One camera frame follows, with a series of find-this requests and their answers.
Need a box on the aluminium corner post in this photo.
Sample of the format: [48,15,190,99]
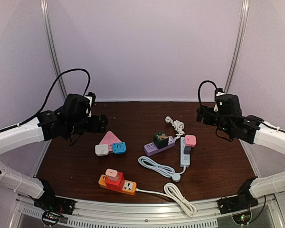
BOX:
[39,0,68,98]
[224,0,249,92]

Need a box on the pink triangular power socket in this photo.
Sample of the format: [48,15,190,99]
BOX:
[99,131,122,153]

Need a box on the orange power strip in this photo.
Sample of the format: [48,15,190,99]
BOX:
[98,172,137,196]

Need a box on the purple power strip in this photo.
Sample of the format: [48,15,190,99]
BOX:
[144,136,176,156]

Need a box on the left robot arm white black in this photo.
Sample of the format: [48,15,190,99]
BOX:
[0,90,108,211]

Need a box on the aluminium front frame rail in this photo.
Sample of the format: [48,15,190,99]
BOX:
[7,194,285,228]

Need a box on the light blue power strip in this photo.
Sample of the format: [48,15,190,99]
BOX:
[180,137,190,168]

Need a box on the dark green cube plug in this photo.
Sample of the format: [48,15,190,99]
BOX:
[153,132,169,149]

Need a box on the pink square plug adapter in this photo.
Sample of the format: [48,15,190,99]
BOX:
[185,134,197,147]

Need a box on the blue square plug adapter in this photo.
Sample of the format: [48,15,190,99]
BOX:
[112,142,126,154]

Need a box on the grey small plug adapter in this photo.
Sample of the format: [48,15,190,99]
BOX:
[183,146,191,154]

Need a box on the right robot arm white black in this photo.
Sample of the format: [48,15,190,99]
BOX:
[196,87,285,210]

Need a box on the white square plug adapter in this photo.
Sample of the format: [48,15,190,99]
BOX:
[95,144,109,156]

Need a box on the white coiled cable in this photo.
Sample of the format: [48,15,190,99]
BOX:
[135,182,197,217]

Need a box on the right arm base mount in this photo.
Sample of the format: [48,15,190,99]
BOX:
[218,178,258,214]

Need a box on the left aluminium corner post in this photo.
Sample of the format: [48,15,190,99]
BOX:
[39,0,68,98]

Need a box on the red plug adapter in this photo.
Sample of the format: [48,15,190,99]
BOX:
[105,172,125,192]

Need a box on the light pink charger plug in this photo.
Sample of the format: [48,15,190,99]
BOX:
[105,169,119,182]

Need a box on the light blue coiled cable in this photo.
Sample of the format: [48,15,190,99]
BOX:
[138,155,188,182]

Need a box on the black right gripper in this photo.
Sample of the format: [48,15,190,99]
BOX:
[196,105,232,136]

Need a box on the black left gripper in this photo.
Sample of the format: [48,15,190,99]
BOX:
[66,114,108,136]

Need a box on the right aluminium corner post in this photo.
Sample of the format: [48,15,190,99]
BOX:
[224,0,249,92]

